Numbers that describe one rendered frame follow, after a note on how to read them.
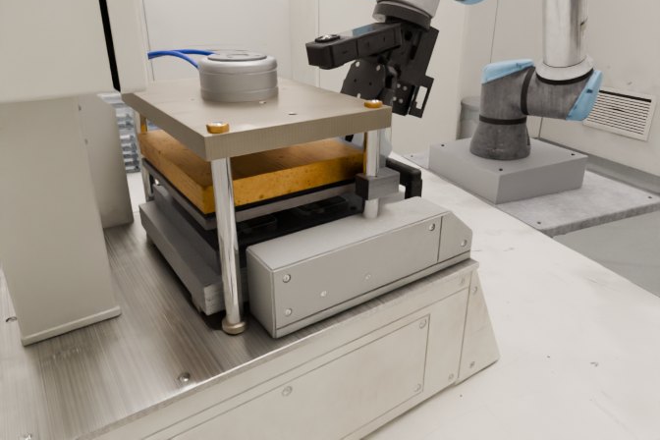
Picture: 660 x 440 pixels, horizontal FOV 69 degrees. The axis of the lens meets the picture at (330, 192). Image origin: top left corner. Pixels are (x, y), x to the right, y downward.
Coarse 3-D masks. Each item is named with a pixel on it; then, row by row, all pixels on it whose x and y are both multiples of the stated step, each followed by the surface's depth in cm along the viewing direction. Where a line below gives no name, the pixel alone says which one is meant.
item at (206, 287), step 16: (352, 192) 58; (400, 192) 62; (144, 208) 57; (144, 224) 58; (160, 224) 53; (160, 240) 52; (176, 240) 50; (176, 256) 48; (192, 256) 47; (176, 272) 49; (192, 272) 44; (208, 272) 44; (192, 288) 45; (208, 288) 42; (208, 304) 42; (224, 304) 43
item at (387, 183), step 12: (348, 144) 52; (384, 156) 48; (384, 168) 48; (360, 180) 46; (372, 180) 45; (384, 180) 46; (396, 180) 47; (360, 192) 47; (372, 192) 46; (384, 192) 47; (396, 192) 48
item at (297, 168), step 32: (160, 160) 49; (192, 160) 46; (256, 160) 46; (288, 160) 46; (320, 160) 46; (352, 160) 48; (192, 192) 42; (256, 192) 43; (288, 192) 44; (320, 192) 47
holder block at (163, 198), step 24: (168, 192) 55; (168, 216) 54; (288, 216) 49; (336, 216) 49; (192, 240) 48; (216, 240) 44; (240, 240) 44; (264, 240) 45; (216, 264) 43; (240, 264) 44
